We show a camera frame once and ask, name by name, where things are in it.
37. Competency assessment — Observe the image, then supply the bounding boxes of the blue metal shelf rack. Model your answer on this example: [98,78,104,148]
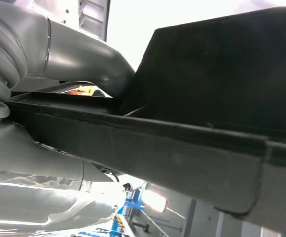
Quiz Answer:
[79,185,149,237]

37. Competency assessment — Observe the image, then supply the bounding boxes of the long ceiling light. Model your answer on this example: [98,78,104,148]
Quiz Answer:
[141,189,169,214]

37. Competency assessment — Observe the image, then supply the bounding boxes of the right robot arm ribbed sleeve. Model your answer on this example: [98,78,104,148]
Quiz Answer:
[0,8,29,125]

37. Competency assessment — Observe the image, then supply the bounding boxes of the white ceiling air conditioner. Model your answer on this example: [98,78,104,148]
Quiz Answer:
[79,0,112,42]

